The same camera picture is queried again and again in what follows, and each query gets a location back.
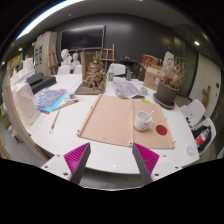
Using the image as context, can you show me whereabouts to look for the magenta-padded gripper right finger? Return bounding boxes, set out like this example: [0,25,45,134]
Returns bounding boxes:
[132,143,184,186]

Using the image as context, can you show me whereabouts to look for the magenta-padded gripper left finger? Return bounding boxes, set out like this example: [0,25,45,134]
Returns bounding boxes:
[40,142,92,185]

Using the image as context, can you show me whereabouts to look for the white printed mug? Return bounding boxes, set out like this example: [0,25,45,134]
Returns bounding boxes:
[133,110,156,132]

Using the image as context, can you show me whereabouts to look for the long wooden paintbrush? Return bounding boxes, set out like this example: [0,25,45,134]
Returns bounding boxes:
[49,109,62,134]

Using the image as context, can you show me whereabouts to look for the thin brush in mug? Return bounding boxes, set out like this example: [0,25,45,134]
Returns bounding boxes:
[143,109,155,123]

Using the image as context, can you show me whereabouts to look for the beige canvas table mat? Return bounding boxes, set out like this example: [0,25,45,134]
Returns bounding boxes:
[77,93,176,150]

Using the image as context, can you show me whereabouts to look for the black backpack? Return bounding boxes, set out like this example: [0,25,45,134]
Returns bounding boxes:
[192,124,214,152]

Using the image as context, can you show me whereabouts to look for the grey plant saucer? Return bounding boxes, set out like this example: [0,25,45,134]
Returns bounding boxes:
[152,92,177,110]

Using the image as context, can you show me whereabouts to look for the colourful picture pad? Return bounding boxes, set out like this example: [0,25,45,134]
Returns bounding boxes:
[33,87,69,113]

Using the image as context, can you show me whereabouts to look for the dried plant in grey pot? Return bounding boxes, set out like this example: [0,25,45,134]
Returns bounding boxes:
[155,56,186,107]

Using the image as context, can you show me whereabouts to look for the white plastic chair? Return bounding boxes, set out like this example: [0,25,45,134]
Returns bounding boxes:
[190,117,218,157]
[179,98,207,128]

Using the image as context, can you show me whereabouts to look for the white fabric bundle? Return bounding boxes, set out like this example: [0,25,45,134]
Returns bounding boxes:
[11,81,42,126]

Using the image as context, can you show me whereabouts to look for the grey printed newspaper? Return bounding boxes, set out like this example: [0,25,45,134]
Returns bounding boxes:
[111,77,146,100]

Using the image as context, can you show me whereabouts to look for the brown cardboard box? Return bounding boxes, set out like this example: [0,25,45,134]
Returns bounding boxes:
[143,64,166,92]

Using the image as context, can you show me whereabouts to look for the brown wooden sculpture on board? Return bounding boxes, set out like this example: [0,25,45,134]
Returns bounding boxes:
[74,59,108,96]

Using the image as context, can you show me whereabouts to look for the black flat boxes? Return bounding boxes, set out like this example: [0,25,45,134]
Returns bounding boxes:
[26,71,57,95]

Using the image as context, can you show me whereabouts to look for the group of white chairs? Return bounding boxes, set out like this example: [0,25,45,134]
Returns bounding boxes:
[57,63,127,77]

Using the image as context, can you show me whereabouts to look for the white plaster bust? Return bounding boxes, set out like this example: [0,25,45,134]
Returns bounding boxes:
[70,52,81,69]
[60,48,73,67]

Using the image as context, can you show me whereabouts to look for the tall wooden easel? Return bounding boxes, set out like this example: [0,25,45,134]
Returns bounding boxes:
[46,44,60,76]

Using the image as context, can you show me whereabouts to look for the white cabinet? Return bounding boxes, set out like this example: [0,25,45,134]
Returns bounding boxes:
[33,31,58,76]

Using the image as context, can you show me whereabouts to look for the long ceiling light panel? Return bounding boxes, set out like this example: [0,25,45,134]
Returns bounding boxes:
[15,0,84,40]

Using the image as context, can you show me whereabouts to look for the wooden figure by wall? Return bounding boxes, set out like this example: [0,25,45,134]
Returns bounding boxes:
[202,84,212,109]

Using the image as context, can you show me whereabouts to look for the black wall screen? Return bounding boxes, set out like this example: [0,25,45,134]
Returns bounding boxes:
[60,25,106,52]

